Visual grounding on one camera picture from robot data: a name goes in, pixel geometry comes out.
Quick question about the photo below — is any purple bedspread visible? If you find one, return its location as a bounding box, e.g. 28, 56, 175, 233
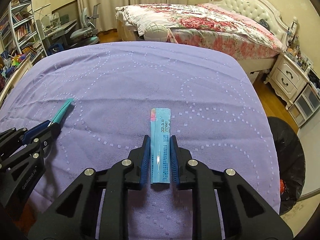
1, 42, 280, 239

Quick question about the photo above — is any red knotted plastic bag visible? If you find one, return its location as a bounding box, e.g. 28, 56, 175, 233
280, 179, 285, 194

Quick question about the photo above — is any white tufted headboard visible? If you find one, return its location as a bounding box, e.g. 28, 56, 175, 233
210, 0, 298, 45

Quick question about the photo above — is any study desk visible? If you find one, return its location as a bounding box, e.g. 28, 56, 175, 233
35, 19, 78, 53

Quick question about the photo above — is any floral quilt bed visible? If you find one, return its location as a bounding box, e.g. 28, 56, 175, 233
115, 3, 283, 60

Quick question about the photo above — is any white nightstand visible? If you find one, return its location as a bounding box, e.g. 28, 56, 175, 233
264, 53, 309, 111

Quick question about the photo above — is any clear plastic drawer unit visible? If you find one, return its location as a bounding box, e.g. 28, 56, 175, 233
289, 83, 320, 128

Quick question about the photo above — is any white bookshelf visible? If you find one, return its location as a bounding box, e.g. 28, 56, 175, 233
1, 0, 47, 65

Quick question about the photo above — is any blue sachet packet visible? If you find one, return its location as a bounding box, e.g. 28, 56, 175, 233
150, 108, 171, 184

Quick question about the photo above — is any black lined trash bin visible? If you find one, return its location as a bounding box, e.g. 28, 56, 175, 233
267, 116, 306, 215

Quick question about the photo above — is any grey desk chair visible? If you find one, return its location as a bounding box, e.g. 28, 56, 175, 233
70, 3, 100, 48

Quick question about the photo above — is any teal white small box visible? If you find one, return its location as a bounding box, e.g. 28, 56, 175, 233
48, 98, 73, 126

